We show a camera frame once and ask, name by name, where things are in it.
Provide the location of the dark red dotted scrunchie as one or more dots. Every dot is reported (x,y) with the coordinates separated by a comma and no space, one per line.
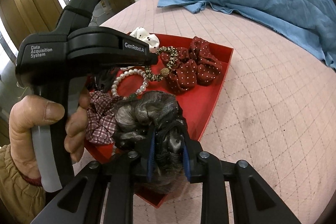
(189,71)

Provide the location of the grey shiny scrunchie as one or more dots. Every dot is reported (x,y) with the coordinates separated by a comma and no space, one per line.
(147,108)

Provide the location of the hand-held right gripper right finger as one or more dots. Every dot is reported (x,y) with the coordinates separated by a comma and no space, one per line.
(185,163)

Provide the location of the person's left forearm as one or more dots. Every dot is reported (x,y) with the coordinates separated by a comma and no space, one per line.
(15,195)

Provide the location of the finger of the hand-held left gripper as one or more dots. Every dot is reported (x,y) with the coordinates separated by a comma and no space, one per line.
(136,53)

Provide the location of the red checked scrunchie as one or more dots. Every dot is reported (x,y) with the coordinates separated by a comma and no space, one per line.
(101,124)

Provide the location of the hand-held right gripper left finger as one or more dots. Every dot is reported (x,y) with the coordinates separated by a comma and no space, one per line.
(151,161)

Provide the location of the white dotted scrunchie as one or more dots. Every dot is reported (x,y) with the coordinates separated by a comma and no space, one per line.
(147,37)

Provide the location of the red tray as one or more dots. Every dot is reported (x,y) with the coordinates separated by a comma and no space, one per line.
(207,98)

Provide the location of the person's left hand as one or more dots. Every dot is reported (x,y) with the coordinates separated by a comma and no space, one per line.
(23,124)

